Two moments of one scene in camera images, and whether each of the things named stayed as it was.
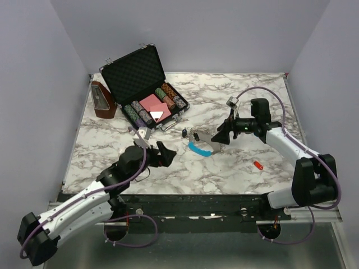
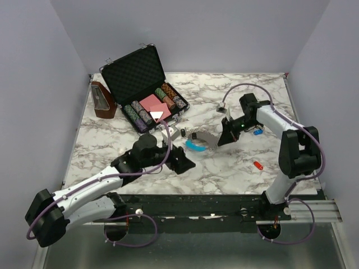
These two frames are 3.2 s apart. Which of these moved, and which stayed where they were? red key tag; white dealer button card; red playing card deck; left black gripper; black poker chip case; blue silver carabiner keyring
Moved: blue silver carabiner keyring; left black gripper
Stayed: red key tag; red playing card deck; white dealer button card; black poker chip case
